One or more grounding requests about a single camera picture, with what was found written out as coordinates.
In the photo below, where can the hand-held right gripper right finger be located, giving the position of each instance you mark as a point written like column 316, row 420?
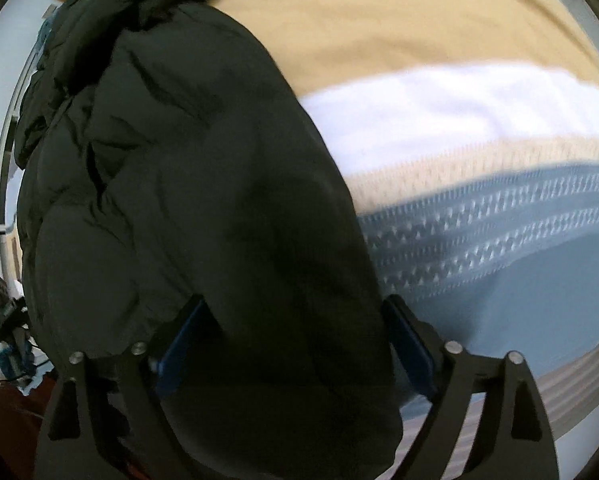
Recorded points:
column 414, row 345

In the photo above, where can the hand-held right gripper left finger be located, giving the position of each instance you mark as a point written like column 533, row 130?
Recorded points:
column 179, row 355

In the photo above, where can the black puffer coat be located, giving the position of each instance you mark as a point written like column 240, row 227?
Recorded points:
column 204, row 210

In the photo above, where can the blue floor item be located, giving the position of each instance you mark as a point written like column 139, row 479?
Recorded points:
column 14, row 360

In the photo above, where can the teal cloth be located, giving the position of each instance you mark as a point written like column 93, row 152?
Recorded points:
column 45, row 35

